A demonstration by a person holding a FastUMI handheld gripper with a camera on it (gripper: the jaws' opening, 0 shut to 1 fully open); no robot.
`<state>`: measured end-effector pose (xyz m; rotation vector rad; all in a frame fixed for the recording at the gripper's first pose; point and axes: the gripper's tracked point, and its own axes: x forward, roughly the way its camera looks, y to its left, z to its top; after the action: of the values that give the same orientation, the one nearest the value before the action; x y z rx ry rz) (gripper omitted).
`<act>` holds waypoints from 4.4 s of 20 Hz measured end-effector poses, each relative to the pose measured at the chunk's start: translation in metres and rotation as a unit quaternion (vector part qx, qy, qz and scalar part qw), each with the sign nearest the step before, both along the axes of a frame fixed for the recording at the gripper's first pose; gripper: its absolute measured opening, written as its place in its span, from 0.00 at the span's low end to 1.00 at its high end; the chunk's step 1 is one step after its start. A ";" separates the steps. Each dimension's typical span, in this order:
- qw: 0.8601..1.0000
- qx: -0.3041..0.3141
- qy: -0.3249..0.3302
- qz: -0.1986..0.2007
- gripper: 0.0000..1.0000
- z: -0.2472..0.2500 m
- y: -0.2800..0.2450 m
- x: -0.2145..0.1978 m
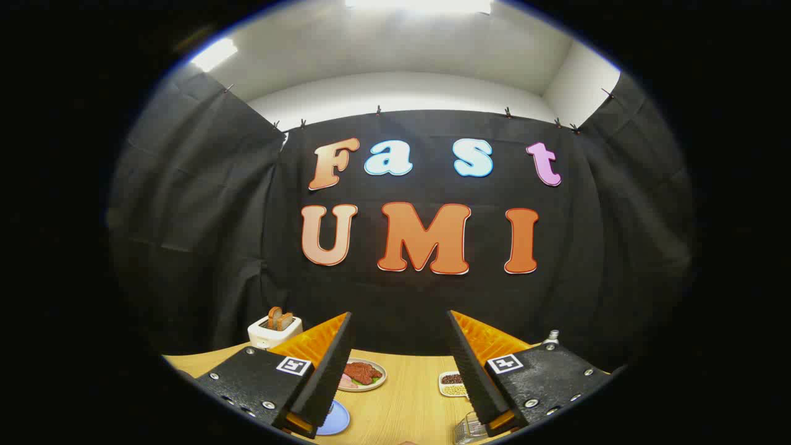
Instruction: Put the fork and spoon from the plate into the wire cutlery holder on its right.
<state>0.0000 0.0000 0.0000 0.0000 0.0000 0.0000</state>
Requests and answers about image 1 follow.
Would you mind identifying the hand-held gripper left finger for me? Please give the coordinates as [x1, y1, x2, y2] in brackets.
[195, 311, 357, 439]

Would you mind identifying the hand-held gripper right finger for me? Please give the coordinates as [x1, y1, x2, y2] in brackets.
[446, 310, 612, 438]

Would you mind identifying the brown steak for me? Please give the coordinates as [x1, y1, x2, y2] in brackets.
[344, 362, 383, 385]

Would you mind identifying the white divided dish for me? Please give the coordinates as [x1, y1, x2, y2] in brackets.
[438, 371, 468, 397]

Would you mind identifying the grey food plate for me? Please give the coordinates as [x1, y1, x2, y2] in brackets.
[337, 358, 387, 393]

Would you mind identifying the blue plate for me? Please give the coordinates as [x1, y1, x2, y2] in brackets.
[316, 399, 350, 436]

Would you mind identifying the white toaster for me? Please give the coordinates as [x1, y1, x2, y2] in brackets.
[248, 315, 303, 350]

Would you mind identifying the small ceiling light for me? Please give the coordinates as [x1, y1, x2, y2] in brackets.
[190, 38, 239, 72]

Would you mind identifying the wide ceiling light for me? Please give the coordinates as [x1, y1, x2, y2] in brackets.
[345, 0, 493, 14]

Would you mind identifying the metal wire rack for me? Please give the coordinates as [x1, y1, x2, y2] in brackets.
[454, 411, 489, 444]

